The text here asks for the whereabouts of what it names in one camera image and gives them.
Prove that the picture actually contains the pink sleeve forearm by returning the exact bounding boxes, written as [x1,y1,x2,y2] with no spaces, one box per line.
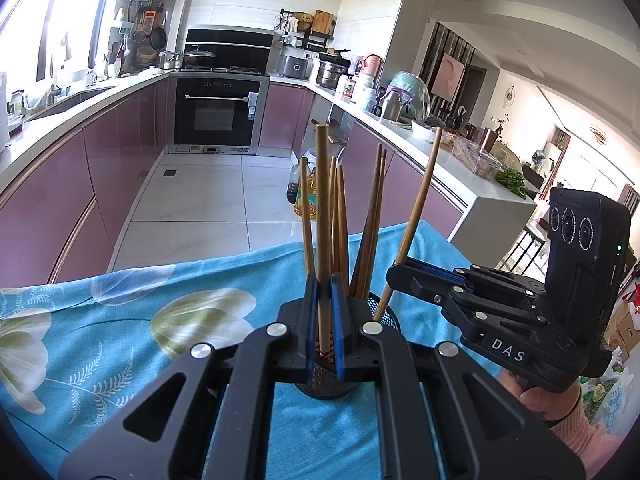
[549,399,624,479]

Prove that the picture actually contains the purple kitchen cabinets right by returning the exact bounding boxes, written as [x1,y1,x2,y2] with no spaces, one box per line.
[258,81,464,241]

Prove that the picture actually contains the purple kitchen cabinets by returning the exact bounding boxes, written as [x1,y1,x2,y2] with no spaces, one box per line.
[258,81,464,241]
[1,75,170,288]

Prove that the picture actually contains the purple kitchen cabinets left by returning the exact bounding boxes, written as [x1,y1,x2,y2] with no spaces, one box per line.
[1,75,170,288]

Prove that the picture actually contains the person's right hand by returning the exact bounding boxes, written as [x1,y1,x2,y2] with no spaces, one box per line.
[498,368,582,422]

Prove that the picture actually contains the black mesh chopstick holder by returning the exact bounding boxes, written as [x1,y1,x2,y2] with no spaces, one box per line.
[294,292,401,400]

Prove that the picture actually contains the green vegetables bunch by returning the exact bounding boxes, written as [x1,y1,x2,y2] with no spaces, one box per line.
[495,168,536,200]

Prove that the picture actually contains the blue floral tablecloth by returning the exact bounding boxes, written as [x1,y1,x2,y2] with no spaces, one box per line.
[0,219,504,480]

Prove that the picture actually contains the oil bottle on floor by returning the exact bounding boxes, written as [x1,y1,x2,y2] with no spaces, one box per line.
[285,146,321,220]

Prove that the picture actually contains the green food cover dome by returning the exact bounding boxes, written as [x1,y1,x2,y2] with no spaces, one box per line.
[386,70,431,122]

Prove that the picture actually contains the pink kettle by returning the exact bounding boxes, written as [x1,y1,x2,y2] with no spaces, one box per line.
[359,54,384,82]

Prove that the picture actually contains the steel pot on counter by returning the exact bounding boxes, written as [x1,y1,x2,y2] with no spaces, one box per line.
[316,61,347,90]

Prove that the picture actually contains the silver rice cooker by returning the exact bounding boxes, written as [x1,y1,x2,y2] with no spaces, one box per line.
[276,54,312,79]

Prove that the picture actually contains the black built-in oven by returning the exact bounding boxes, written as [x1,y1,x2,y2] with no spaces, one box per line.
[168,72,269,155]

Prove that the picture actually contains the black range hood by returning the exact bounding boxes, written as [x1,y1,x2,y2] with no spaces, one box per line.
[183,26,274,75]

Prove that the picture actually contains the wok on stove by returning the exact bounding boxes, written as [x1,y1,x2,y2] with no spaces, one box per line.
[183,48,216,70]

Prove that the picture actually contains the white microwave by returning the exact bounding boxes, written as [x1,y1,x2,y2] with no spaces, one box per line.
[0,72,10,153]

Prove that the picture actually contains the black tracking camera box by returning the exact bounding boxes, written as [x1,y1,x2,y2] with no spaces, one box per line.
[544,188,631,347]

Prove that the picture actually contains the black wall shelf rack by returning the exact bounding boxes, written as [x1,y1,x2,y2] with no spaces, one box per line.
[273,9,336,53]

